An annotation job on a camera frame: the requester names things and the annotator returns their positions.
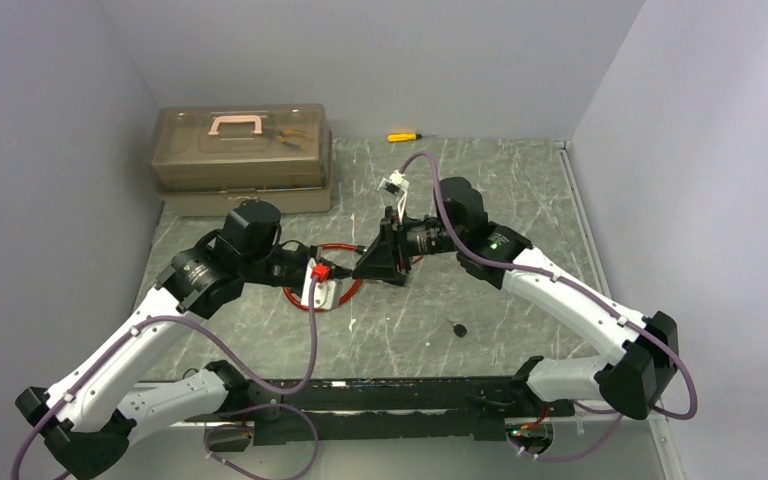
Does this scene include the red cable lock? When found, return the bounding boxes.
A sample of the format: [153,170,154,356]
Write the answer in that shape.
[283,243,366,310]

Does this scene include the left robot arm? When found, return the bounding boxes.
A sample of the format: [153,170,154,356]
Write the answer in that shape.
[16,200,351,479]

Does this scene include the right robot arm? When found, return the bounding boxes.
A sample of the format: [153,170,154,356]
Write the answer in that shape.
[353,177,680,420]

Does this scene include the black head key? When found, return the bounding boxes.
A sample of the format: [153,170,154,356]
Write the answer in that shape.
[445,318,468,338]

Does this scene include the brown translucent plastic toolbox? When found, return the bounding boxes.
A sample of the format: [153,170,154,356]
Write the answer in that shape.
[150,103,335,216]

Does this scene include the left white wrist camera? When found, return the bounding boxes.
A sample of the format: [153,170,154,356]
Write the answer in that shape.
[299,259,342,311]

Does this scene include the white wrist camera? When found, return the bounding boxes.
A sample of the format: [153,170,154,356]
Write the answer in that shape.
[299,259,342,311]
[378,170,409,221]

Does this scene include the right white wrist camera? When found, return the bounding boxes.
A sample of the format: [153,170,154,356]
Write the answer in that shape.
[378,170,409,221]

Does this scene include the yellow handled screwdriver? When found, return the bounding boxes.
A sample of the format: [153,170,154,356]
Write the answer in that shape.
[387,132,423,143]

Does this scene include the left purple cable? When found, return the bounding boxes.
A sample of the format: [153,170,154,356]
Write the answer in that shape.
[11,274,322,480]

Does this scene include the purple cable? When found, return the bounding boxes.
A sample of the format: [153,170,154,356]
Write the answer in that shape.
[398,150,699,464]
[11,274,322,480]

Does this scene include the yellow handled pliers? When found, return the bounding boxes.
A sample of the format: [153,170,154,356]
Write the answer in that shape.
[274,129,315,150]

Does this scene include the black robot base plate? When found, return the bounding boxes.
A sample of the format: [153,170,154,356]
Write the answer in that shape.
[191,376,574,446]

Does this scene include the pink toolbox handle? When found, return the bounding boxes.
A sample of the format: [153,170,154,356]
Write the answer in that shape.
[208,114,263,137]

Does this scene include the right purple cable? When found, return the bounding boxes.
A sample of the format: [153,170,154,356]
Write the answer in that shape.
[398,150,699,464]

